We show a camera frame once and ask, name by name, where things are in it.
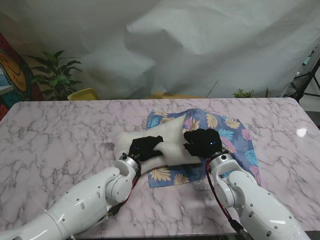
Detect red black right arm cable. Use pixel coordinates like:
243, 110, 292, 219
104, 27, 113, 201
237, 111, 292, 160
205, 159, 249, 235

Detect small green plant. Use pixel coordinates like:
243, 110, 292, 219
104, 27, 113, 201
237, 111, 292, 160
232, 88, 255, 99

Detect thin brown stick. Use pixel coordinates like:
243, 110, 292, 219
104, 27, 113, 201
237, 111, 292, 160
206, 80, 219, 98

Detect yellow chair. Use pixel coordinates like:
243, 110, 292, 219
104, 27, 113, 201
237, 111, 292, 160
66, 87, 100, 101

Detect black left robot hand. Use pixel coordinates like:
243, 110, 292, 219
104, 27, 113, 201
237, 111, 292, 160
128, 135, 165, 162

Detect red black arm cable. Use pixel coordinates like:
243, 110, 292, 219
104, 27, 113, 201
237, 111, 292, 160
99, 164, 141, 221
205, 159, 249, 235

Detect white fluffy pillow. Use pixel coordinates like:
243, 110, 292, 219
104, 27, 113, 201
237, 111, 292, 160
109, 114, 201, 172

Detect red black left arm cable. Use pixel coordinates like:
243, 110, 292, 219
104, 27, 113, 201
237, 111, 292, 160
99, 164, 141, 221

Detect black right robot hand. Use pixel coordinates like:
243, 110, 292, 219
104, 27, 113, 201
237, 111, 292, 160
183, 128, 223, 159

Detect blue floral pillowcase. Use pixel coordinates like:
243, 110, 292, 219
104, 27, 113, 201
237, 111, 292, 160
146, 108, 262, 190

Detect large green potted plant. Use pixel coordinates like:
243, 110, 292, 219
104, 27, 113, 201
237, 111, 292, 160
24, 49, 83, 101

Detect white backdrop sheet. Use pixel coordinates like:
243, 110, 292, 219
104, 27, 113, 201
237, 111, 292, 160
0, 0, 320, 101

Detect colourful mural board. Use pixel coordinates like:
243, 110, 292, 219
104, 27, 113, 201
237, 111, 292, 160
0, 31, 35, 121

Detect black tripod stand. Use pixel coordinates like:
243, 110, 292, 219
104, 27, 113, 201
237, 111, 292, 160
282, 44, 320, 111

